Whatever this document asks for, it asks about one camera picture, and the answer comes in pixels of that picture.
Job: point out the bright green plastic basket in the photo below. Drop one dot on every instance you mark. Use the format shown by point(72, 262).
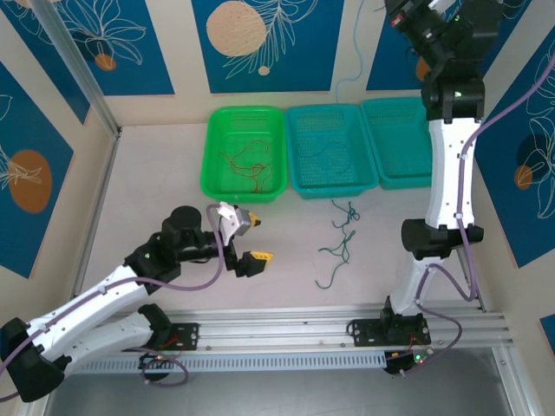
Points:
point(225, 130)

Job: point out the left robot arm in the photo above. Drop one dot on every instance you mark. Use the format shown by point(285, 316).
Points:
point(86, 303)

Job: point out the blue floral wall panel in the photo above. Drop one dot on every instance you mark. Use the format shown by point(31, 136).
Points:
point(277, 65)
point(390, 65)
point(26, 195)
point(529, 173)
point(130, 43)

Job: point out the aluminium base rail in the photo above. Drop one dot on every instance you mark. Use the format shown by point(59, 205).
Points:
point(282, 320)

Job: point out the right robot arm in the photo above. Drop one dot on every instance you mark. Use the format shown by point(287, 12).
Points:
point(446, 173)

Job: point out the aluminium frame post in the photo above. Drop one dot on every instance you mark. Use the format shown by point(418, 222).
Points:
point(82, 73)

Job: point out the teal plastic basket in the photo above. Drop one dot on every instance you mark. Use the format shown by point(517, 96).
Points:
point(399, 130)
point(303, 130)

